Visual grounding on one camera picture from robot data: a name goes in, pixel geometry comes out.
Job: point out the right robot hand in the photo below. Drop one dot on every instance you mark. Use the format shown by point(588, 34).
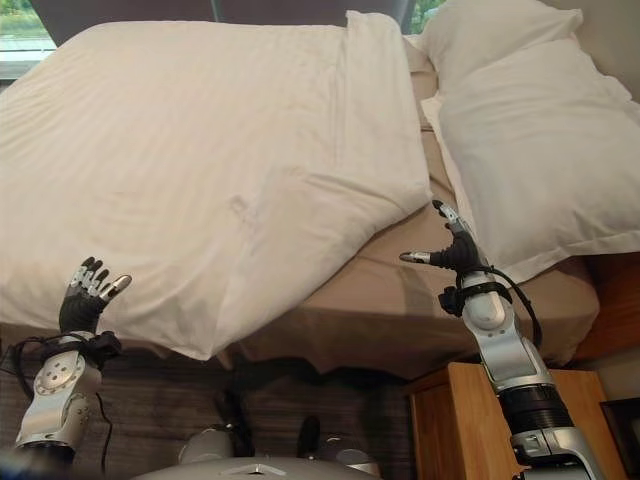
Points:
point(459, 250)

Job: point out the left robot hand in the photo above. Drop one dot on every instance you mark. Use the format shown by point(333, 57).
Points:
point(80, 305)

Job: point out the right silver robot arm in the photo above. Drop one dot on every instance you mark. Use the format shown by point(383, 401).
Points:
point(520, 380)

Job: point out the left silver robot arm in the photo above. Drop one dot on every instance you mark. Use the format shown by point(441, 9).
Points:
point(52, 387)

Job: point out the beige fitted bed sheet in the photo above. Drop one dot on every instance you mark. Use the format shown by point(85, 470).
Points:
point(415, 290)

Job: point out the wooden bed headboard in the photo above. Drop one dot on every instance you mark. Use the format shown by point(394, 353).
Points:
point(617, 300)

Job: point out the large white pillow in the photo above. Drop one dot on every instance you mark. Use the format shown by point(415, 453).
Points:
point(535, 165)

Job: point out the wooden nightstand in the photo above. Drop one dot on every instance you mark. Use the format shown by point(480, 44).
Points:
point(480, 425)

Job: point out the white striped duvet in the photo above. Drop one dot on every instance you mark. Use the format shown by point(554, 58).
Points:
point(200, 170)

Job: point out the small white pillow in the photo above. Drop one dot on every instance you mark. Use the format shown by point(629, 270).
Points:
point(492, 32)

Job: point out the dark framed object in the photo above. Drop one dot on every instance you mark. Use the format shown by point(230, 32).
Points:
point(622, 430)

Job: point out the silver robot body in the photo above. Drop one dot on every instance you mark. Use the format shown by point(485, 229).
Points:
point(272, 455)

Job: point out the window with dark frame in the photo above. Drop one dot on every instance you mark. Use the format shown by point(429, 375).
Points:
point(27, 32)

